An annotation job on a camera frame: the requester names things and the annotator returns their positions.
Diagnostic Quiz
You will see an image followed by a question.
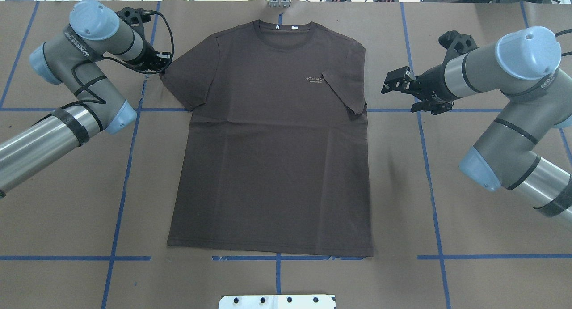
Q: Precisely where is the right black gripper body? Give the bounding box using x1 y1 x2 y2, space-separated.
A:
409 76 446 103

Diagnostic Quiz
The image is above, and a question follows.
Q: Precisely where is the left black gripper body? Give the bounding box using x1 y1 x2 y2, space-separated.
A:
142 47 173 72

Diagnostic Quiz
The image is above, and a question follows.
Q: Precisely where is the dark brown t-shirt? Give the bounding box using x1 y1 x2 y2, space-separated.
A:
160 20 374 258

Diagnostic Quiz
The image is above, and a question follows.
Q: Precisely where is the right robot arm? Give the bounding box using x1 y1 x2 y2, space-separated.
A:
381 26 572 228

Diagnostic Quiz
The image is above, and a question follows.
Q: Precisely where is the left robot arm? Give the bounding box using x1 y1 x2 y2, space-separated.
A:
0 0 174 197

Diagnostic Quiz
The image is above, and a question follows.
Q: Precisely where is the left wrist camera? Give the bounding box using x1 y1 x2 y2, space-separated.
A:
116 7 154 38

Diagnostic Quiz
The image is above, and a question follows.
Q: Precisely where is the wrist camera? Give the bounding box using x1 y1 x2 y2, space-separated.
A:
438 30 479 56
116 7 154 38

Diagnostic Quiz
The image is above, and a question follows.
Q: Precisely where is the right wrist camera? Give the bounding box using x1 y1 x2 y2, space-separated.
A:
438 30 479 56

